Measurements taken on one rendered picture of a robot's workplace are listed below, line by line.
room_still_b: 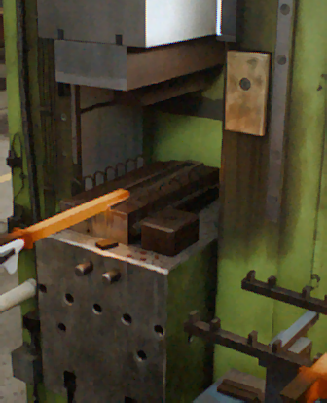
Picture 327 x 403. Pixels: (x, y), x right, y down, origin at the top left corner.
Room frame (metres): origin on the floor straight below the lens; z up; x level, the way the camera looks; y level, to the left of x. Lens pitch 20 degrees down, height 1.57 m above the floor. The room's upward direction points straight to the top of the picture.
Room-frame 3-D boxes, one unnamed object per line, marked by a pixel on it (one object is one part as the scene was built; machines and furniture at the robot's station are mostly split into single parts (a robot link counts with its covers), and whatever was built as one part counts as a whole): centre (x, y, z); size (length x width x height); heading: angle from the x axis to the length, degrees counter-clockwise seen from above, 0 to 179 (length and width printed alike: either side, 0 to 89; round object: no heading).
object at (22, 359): (1.86, 0.34, 0.36); 0.09 x 0.07 x 0.12; 55
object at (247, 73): (1.48, -0.22, 1.27); 0.09 x 0.02 x 0.17; 55
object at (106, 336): (1.70, -0.06, 0.69); 0.56 x 0.38 x 0.45; 145
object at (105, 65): (1.73, -0.01, 1.32); 0.42 x 0.20 x 0.10; 145
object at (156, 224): (1.50, -0.07, 0.95); 0.12 x 0.08 x 0.06; 145
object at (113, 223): (1.73, -0.01, 0.96); 0.42 x 0.20 x 0.09; 145
